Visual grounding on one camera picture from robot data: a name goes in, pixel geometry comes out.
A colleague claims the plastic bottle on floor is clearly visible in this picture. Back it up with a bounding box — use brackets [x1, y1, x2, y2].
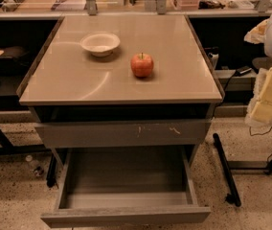
[26, 155, 44, 177]

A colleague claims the white bowl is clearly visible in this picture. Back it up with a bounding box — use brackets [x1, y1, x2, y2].
[80, 32, 121, 57]

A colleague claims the red apple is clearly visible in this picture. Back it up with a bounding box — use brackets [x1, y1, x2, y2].
[130, 53, 154, 78]

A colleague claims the grey drawer cabinet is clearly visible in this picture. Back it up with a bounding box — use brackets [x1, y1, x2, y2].
[16, 14, 225, 165]

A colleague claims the grey drawer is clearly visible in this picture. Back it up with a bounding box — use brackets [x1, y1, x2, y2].
[41, 146, 211, 228]
[35, 119, 211, 149]

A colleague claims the black table leg base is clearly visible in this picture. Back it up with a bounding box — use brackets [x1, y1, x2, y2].
[213, 133, 241, 207]

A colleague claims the grey top drawer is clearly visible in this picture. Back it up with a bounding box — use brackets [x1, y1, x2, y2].
[35, 119, 211, 149]

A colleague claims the black power adapter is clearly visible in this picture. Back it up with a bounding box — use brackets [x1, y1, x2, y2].
[235, 66, 252, 77]

